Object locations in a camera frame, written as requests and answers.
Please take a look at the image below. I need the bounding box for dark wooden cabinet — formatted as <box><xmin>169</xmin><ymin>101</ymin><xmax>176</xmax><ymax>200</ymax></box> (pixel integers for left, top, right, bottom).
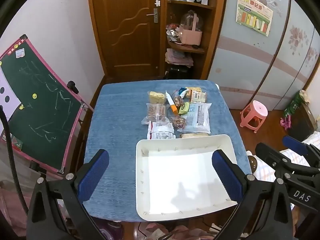
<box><xmin>287</xmin><ymin>102</ymin><xmax>320</xmax><ymax>142</ymax></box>

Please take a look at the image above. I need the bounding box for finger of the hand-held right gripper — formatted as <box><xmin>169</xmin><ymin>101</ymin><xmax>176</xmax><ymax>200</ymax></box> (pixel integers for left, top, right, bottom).
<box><xmin>282</xmin><ymin>135</ymin><xmax>320</xmax><ymax>168</ymax></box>
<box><xmin>255</xmin><ymin>142</ymin><xmax>320</xmax><ymax>182</ymax></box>

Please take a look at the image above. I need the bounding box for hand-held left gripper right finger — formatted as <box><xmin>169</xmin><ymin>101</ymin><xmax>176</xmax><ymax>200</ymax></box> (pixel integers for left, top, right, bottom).
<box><xmin>212</xmin><ymin>149</ymin><xmax>293</xmax><ymax>240</ymax></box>

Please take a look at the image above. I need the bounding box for clear packet of brown cakes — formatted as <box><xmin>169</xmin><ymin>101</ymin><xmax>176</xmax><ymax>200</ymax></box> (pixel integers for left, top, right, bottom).
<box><xmin>141</xmin><ymin>102</ymin><xmax>167</xmax><ymax>125</ymax></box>

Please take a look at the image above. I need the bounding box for wall poster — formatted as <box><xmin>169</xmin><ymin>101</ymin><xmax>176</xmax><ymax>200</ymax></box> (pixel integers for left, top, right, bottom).
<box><xmin>235</xmin><ymin>0</ymin><xmax>274</xmax><ymax>37</ymax></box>

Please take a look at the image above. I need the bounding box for white orange tube packet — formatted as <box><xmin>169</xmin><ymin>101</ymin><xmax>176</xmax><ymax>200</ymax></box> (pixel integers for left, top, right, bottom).
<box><xmin>165</xmin><ymin>90</ymin><xmax>178</xmax><ymax>115</ymax></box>

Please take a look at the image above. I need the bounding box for pile of foil packets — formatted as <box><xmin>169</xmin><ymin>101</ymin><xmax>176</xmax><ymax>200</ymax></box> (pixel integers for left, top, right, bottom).
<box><xmin>166</xmin><ymin>24</ymin><xmax>181</xmax><ymax>43</ymax></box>

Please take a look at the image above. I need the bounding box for blue tablecloth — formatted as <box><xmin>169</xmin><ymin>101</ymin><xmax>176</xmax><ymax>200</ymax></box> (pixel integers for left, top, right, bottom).
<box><xmin>82</xmin><ymin>80</ymin><xmax>253</xmax><ymax>223</ymax></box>

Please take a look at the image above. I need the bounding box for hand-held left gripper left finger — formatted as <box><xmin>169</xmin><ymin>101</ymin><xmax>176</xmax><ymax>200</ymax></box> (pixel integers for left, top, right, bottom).
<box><xmin>26</xmin><ymin>149</ymin><xmax>110</xmax><ymax>240</ymax></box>

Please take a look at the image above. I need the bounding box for green box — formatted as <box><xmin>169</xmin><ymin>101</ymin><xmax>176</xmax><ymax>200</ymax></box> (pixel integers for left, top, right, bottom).
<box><xmin>283</xmin><ymin>90</ymin><xmax>305</xmax><ymax>118</ymax></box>

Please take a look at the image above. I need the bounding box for checked bedsheet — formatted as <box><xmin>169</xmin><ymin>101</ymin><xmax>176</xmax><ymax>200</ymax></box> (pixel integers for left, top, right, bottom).
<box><xmin>246</xmin><ymin>131</ymin><xmax>320</xmax><ymax>183</ymax></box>

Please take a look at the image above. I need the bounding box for white red snack packet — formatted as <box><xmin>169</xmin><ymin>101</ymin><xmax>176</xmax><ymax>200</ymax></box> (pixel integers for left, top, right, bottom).
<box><xmin>146</xmin><ymin>121</ymin><xmax>176</xmax><ymax>140</ymax></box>

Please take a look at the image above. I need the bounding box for pink basket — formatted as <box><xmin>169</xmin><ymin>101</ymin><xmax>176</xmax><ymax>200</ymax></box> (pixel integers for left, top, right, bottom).
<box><xmin>179</xmin><ymin>10</ymin><xmax>203</xmax><ymax>45</ymax></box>

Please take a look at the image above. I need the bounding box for yellow noodle packet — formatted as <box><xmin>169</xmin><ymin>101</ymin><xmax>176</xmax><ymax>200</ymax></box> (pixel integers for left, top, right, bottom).
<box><xmin>148</xmin><ymin>91</ymin><xmax>167</xmax><ymax>104</ymax></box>

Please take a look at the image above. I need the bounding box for metal door handle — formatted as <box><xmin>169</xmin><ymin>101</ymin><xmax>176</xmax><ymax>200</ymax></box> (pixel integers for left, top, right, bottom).
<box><xmin>146</xmin><ymin>8</ymin><xmax>159</xmax><ymax>23</ymax></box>

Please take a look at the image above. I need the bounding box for beige cracker packet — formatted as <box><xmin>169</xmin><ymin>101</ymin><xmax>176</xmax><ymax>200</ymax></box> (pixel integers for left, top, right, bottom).
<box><xmin>180</xmin><ymin>132</ymin><xmax>209</xmax><ymax>139</ymax></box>

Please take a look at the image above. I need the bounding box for flowered wardrobe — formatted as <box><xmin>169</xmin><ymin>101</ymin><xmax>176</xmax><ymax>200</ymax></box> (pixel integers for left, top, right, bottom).
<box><xmin>207</xmin><ymin>0</ymin><xmax>320</xmax><ymax>112</ymax></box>

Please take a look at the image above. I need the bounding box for blue white candy packet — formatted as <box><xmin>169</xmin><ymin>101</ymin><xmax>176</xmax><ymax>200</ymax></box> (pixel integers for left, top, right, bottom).
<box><xmin>178</xmin><ymin>87</ymin><xmax>192</xmax><ymax>98</ymax></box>

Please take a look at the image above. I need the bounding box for large pale blue packet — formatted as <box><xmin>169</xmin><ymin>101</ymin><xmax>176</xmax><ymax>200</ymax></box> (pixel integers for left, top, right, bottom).
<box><xmin>177</xmin><ymin>102</ymin><xmax>212</xmax><ymax>134</ymax></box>

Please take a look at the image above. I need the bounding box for pink plastic stool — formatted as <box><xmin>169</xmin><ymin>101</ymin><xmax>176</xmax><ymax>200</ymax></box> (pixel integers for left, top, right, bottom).
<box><xmin>240</xmin><ymin>100</ymin><xmax>269</xmax><ymax>134</ymax></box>

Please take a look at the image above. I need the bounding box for white plastic tray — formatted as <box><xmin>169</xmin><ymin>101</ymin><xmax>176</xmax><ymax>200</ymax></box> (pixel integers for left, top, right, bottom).
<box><xmin>135</xmin><ymin>134</ymin><xmax>238</xmax><ymax>222</ymax></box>

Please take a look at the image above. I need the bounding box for green snack packet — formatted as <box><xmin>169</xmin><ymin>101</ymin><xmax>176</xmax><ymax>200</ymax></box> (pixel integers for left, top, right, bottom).
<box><xmin>178</xmin><ymin>102</ymin><xmax>192</xmax><ymax>115</ymax></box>

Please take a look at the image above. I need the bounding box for black cable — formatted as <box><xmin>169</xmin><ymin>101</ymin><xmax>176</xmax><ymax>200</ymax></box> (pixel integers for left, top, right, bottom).
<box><xmin>0</xmin><ymin>106</ymin><xmax>32</xmax><ymax>214</ymax></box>

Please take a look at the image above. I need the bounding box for black bag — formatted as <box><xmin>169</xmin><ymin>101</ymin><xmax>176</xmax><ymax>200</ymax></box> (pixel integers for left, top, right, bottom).
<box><xmin>164</xmin><ymin>65</ymin><xmax>193</xmax><ymax>80</ymax></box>

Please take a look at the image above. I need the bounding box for wooden corner shelf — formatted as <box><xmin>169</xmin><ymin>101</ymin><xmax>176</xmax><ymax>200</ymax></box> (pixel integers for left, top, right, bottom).
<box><xmin>160</xmin><ymin>0</ymin><xmax>228</xmax><ymax>80</ymax></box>

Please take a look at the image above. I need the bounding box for wooden door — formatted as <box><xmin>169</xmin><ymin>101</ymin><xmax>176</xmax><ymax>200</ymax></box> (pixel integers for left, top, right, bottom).
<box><xmin>87</xmin><ymin>0</ymin><xmax>162</xmax><ymax>77</ymax></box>

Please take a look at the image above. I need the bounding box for small red nut packet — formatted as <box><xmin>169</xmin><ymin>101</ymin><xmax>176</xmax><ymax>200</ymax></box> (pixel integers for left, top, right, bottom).
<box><xmin>171</xmin><ymin>115</ymin><xmax>187</xmax><ymax>130</ymax></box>

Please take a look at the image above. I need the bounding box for green chalkboard easel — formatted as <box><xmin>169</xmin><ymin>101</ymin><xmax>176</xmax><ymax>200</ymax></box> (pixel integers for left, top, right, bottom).
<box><xmin>0</xmin><ymin>34</ymin><xmax>95</xmax><ymax>175</ymax></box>

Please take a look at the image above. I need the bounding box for stack of folded cloths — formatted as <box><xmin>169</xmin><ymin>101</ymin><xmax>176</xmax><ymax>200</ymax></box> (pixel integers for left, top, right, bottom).
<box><xmin>165</xmin><ymin>49</ymin><xmax>194</xmax><ymax>67</ymax></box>

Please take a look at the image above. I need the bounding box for pink toy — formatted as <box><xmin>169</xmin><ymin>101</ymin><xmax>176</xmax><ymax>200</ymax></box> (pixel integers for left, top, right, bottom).
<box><xmin>280</xmin><ymin>116</ymin><xmax>293</xmax><ymax>130</ymax></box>

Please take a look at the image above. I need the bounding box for brown label snack packet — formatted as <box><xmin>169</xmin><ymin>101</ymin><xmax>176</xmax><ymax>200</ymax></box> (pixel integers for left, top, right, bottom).
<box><xmin>190</xmin><ymin>91</ymin><xmax>208</xmax><ymax>103</ymax></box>

